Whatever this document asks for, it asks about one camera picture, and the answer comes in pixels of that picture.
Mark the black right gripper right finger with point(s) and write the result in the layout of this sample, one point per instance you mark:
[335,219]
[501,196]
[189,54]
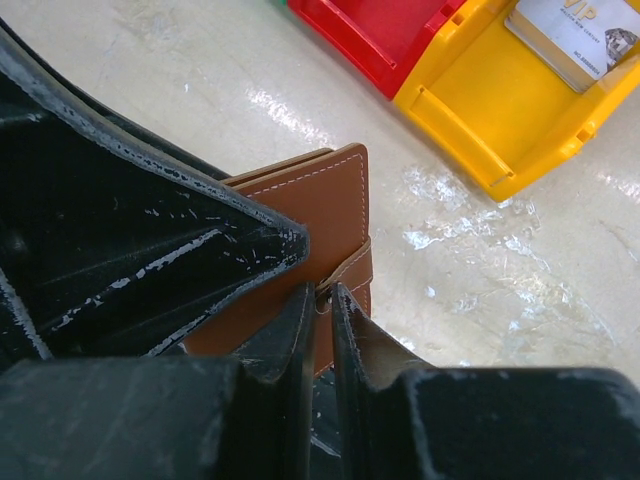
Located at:
[402,418]

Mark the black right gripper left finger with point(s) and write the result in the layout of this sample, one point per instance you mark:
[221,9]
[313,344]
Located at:
[243,416]

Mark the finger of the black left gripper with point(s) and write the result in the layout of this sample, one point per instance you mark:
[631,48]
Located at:
[115,242]

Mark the brown leather card holder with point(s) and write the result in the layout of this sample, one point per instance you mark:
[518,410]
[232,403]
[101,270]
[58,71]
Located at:
[327,191]

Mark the yellow plastic bin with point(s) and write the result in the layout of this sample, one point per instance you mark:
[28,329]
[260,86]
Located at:
[493,105]

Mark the red plastic bin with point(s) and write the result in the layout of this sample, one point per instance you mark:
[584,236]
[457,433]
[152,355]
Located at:
[383,39]

